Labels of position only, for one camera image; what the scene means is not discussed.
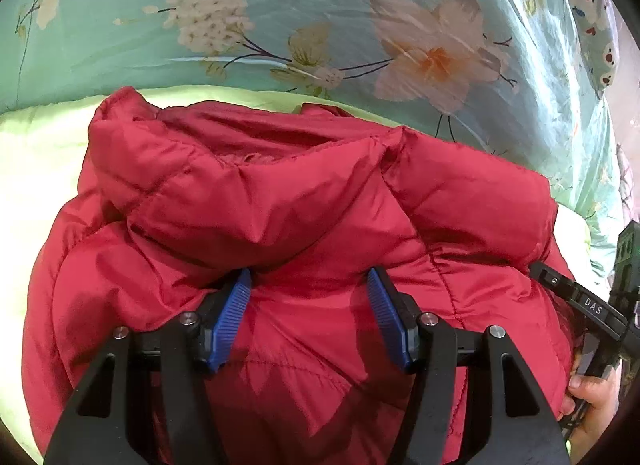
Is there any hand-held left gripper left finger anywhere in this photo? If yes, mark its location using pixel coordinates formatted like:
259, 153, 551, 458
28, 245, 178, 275
44, 267, 252, 465

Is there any red puffer jacket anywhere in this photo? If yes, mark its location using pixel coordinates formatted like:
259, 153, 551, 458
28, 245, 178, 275
21, 86, 576, 465

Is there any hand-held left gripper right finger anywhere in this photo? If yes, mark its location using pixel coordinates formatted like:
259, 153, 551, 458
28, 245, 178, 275
366, 266, 572, 465

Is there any teal floral quilt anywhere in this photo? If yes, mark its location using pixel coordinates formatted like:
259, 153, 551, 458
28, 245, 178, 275
0, 0, 623, 281

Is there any person's right hand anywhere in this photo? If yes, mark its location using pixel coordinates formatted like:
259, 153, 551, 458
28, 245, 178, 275
559, 349, 622, 453

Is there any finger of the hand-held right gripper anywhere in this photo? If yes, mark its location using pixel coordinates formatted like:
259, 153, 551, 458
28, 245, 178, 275
528, 261, 629, 342

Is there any panda print pillow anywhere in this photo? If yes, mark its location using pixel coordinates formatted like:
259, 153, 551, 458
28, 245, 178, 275
542, 0, 621, 92

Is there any light green bed sheet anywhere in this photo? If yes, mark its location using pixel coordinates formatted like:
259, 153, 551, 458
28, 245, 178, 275
0, 84, 593, 453

